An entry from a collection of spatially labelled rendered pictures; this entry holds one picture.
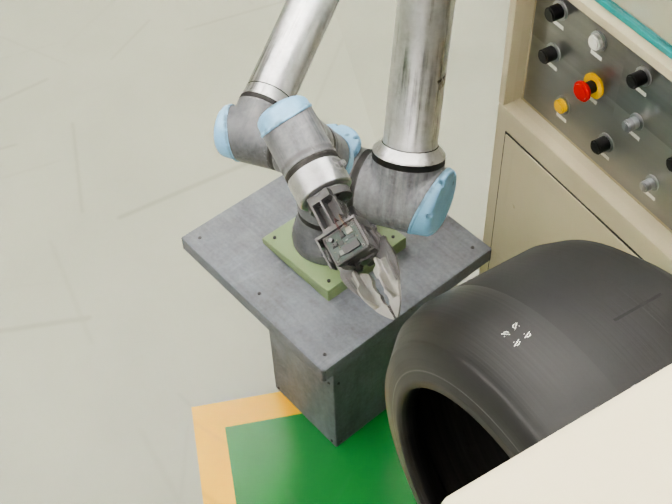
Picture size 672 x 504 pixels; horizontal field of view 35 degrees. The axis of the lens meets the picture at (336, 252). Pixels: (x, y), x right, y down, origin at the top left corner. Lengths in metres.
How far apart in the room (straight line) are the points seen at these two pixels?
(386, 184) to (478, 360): 0.98
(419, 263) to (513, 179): 0.28
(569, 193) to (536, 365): 1.08
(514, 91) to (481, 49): 1.60
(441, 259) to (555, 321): 1.19
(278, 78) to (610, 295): 0.80
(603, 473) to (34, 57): 3.48
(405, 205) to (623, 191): 0.43
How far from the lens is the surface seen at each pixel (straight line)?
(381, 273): 1.58
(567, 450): 0.76
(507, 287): 1.31
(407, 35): 2.08
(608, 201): 2.16
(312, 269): 2.35
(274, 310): 2.33
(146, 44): 4.01
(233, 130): 1.82
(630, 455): 0.77
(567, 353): 1.20
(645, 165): 2.11
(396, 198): 2.16
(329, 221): 1.61
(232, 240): 2.47
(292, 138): 1.64
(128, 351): 3.06
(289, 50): 1.88
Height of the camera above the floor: 2.43
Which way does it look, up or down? 49 degrees down
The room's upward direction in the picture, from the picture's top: 2 degrees counter-clockwise
